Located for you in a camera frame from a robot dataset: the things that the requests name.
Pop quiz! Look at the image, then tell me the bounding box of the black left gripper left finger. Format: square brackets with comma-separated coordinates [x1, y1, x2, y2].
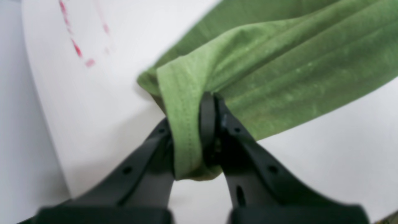
[22, 119, 174, 224]

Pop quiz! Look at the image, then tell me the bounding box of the green T-shirt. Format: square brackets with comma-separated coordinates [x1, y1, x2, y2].
[137, 0, 398, 181]

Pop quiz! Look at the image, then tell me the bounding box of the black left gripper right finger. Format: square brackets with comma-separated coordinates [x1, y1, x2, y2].
[199, 92, 369, 224]

